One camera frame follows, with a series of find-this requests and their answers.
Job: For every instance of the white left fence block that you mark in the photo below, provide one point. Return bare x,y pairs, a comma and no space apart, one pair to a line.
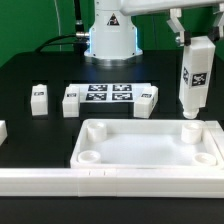
3,131

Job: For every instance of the white desk top tray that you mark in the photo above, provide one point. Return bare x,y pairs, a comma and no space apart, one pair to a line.
145,144

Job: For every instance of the white right fence block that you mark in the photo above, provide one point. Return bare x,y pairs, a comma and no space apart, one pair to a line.
218,135

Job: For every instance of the white marker base plate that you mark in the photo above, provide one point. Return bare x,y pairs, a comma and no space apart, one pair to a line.
105,93

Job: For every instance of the white front fence rail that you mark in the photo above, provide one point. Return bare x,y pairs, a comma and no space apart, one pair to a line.
199,183

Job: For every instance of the white fence block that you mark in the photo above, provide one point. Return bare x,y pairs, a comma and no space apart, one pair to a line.
218,135
3,131

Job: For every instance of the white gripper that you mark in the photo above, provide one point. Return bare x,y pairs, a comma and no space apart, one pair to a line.
183,37

